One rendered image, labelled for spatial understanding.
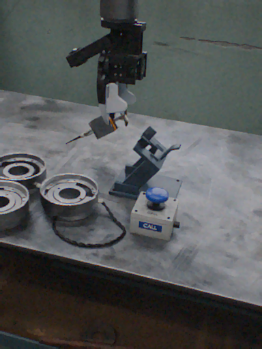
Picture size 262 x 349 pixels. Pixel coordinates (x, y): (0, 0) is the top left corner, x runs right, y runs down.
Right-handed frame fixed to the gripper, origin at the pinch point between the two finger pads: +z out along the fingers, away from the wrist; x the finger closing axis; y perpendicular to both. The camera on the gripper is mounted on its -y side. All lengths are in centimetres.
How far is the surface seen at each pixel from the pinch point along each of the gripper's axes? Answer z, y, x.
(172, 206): 6.5, 21.0, -20.7
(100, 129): 2.9, -1.0, -1.3
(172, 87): 32, -20, 139
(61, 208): 7.3, 3.3, -27.9
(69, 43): 15, -77, 133
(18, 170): 7.6, -11.2, -18.3
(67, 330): 35.7, 3.7, -27.7
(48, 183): 6.8, -2.5, -21.8
